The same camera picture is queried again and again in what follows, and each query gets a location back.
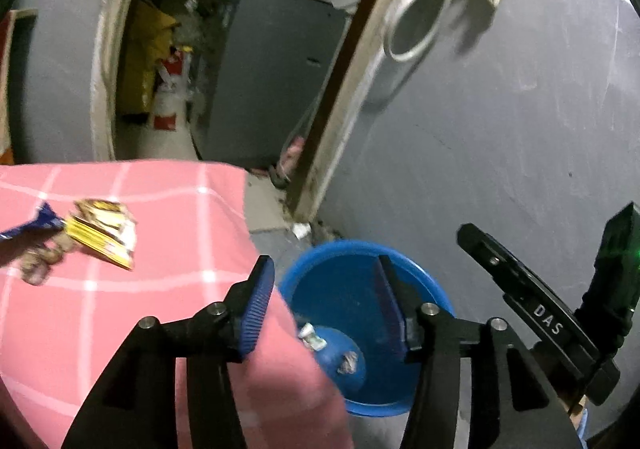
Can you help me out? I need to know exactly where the yellow green wrapper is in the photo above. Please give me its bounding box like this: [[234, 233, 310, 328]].
[[65, 199, 138, 270]]

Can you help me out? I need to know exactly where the blue white wrapper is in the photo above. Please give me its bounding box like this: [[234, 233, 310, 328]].
[[297, 322, 328, 353]]

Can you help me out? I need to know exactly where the paper trash pile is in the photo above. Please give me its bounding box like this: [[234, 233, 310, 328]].
[[20, 231, 77, 285]]

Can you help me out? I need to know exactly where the pink checked tablecloth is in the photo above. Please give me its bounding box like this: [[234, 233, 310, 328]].
[[1, 161, 352, 448]]

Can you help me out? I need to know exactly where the blue plastic bucket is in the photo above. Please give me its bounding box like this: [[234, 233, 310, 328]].
[[279, 240, 454, 417]]

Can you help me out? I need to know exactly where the grey washing machine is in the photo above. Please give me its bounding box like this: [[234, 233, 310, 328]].
[[191, 0, 347, 170]]

